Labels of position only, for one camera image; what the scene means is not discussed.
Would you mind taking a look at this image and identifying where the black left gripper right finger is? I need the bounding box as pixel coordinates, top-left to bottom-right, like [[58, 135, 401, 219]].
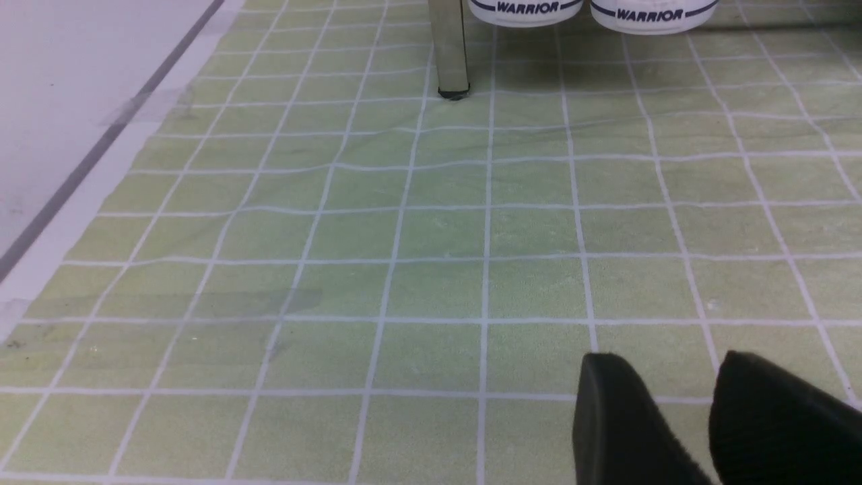
[[709, 350, 861, 484]]

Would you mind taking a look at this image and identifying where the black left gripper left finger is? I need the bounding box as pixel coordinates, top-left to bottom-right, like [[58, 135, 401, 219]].
[[572, 353, 712, 484]]

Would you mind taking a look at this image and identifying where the navy slip-on shoe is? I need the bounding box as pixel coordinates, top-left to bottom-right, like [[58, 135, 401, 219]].
[[467, 1, 584, 28], [590, 1, 719, 36]]

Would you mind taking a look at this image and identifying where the stainless steel shoe rack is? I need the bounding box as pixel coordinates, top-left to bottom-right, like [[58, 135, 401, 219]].
[[428, 0, 862, 102]]

